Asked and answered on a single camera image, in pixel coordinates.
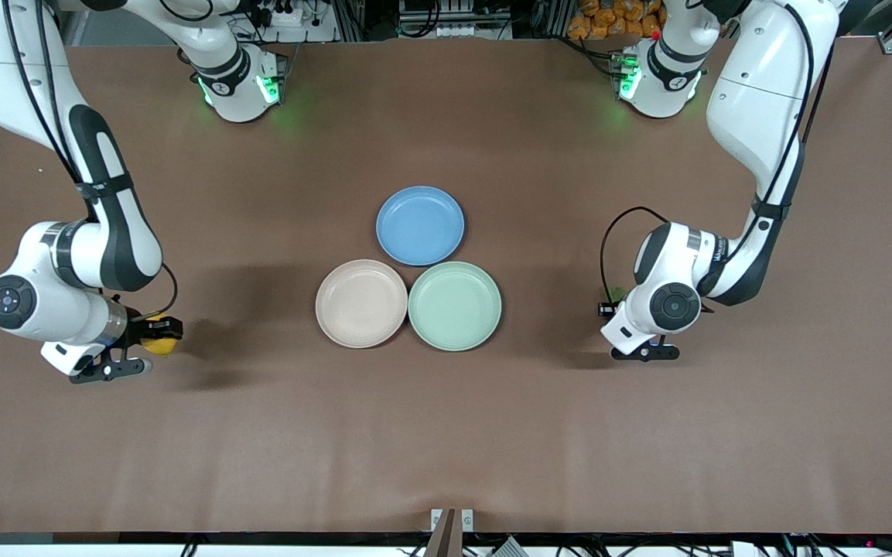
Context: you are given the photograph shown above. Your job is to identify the metal mount bracket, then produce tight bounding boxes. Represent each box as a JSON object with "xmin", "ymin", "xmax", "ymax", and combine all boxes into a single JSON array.
[{"xmin": 424, "ymin": 508, "xmax": 475, "ymax": 557}]

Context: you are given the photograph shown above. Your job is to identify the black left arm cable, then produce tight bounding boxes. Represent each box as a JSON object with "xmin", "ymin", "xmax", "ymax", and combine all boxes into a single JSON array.
[{"xmin": 599, "ymin": 0, "xmax": 838, "ymax": 307}]

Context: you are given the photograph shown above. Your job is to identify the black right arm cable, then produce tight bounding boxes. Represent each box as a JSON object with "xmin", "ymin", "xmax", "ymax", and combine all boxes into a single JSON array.
[{"xmin": 0, "ymin": 0, "xmax": 180, "ymax": 319}]

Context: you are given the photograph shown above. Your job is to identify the yellow lemon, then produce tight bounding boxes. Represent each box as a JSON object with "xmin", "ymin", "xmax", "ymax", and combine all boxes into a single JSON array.
[{"xmin": 142, "ymin": 312, "xmax": 183, "ymax": 357}]

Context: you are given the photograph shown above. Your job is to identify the pink plate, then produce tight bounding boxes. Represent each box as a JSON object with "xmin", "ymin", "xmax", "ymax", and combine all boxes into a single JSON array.
[{"xmin": 315, "ymin": 259, "xmax": 408, "ymax": 349}]

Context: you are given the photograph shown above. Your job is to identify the white power strip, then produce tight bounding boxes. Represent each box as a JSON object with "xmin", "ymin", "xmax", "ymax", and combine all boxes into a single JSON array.
[{"xmin": 248, "ymin": 0, "xmax": 315, "ymax": 29}]

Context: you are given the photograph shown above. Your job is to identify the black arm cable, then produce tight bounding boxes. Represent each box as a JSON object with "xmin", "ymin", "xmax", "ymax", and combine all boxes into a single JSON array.
[
  {"xmin": 0, "ymin": 0, "xmax": 180, "ymax": 319},
  {"xmin": 599, "ymin": 0, "xmax": 838, "ymax": 307}
]

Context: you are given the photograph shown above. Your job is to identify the pile of orange fruits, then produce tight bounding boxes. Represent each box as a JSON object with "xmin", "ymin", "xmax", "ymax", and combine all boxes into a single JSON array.
[{"xmin": 567, "ymin": 0, "xmax": 667, "ymax": 41}]

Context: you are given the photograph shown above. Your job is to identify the green plate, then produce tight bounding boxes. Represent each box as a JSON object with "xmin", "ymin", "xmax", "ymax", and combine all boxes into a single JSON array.
[{"xmin": 408, "ymin": 261, "xmax": 503, "ymax": 352}]

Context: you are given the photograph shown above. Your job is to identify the blue plate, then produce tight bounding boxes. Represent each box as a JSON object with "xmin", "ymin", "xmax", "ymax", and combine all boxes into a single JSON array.
[{"xmin": 375, "ymin": 186, "xmax": 466, "ymax": 267}]

